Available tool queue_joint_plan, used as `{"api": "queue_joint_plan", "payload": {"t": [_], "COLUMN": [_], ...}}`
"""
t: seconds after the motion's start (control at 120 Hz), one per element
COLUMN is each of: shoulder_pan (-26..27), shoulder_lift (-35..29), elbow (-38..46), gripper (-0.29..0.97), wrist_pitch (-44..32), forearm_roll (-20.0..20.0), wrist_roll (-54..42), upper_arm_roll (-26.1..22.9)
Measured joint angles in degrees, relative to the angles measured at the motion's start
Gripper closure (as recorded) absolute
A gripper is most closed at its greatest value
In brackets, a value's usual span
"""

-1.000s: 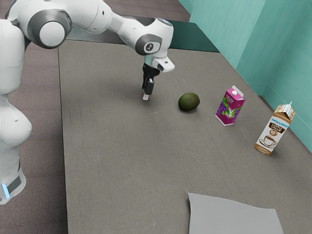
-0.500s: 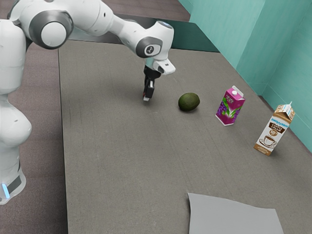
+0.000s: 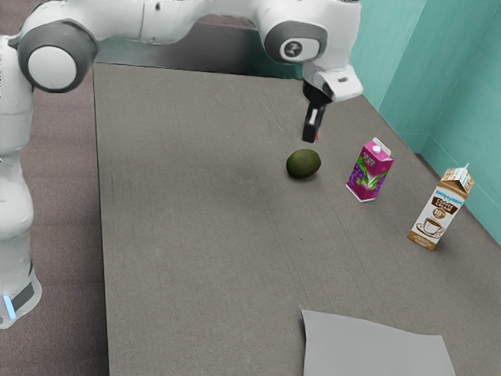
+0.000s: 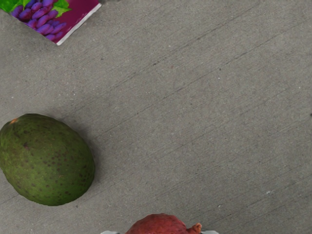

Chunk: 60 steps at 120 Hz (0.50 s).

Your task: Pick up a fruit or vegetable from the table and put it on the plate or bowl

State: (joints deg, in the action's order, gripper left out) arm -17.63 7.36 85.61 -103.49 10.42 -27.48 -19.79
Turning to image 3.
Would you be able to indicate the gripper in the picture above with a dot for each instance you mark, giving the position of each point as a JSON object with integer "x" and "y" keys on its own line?
{"x": 313, "y": 96}

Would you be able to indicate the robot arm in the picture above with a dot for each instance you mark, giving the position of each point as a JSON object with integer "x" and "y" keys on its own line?
{"x": 117, "y": 19}

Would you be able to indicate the green avocado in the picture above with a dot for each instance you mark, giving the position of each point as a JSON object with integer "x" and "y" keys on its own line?
{"x": 303, "y": 164}

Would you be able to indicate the purple grape juice carton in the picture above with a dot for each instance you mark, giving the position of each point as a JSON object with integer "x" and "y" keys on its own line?
{"x": 370, "y": 172}

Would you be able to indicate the brown coffee cream carton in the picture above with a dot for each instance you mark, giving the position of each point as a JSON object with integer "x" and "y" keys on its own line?
{"x": 438, "y": 211}

